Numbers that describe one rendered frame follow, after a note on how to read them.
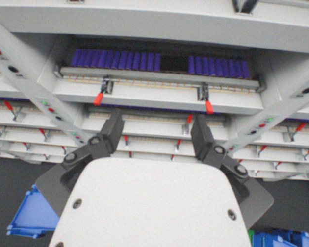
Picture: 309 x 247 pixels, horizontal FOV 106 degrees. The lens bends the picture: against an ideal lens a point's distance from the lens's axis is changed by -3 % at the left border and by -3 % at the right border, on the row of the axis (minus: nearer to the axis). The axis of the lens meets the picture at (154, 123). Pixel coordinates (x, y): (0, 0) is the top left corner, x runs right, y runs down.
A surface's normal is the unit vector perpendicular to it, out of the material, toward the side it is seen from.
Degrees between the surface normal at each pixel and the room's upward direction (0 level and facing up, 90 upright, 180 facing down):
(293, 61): 90
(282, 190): 0
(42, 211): 28
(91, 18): 107
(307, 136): 17
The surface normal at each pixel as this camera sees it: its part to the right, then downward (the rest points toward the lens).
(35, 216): 0.51, -0.47
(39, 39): 1.00, 0.07
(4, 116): 0.02, -0.31
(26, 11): -0.07, 0.95
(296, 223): 0.04, -0.57
